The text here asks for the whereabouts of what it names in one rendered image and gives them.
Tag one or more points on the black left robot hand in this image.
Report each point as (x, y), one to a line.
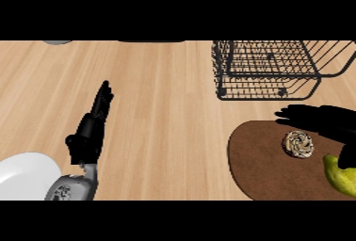
(91, 127)

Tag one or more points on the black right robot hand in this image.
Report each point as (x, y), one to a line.
(324, 122)

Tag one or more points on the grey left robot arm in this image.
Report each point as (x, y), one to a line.
(75, 188)

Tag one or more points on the swirled cupcake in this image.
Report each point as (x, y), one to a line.
(298, 144)

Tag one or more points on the brown wooden cutting board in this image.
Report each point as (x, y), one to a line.
(274, 163)

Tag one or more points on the green pear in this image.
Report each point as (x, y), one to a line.
(341, 180)

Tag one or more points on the white plate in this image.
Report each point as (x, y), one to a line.
(26, 177)

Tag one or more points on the grey round object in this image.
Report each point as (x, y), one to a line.
(57, 42)

